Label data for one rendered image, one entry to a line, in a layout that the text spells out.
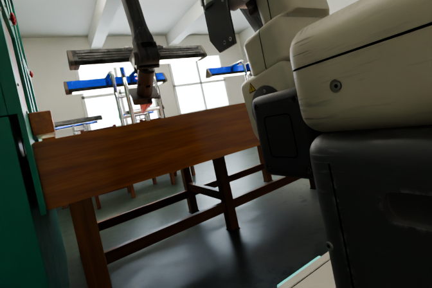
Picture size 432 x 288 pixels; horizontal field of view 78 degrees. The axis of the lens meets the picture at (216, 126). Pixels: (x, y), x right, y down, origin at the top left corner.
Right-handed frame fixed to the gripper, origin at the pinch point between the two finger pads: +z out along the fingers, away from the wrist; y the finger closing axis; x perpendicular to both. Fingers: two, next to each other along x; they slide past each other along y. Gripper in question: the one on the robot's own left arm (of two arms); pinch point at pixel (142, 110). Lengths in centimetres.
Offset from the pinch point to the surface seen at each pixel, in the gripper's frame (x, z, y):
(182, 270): 43, 74, -12
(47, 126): 4.9, -4.3, 31.9
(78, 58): -26.2, -8.2, 17.3
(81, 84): -65, 34, 12
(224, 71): -65, 33, -89
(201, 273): 50, 66, -17
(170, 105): -376, 355, -222
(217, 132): 22.3, -4.4, -20.8
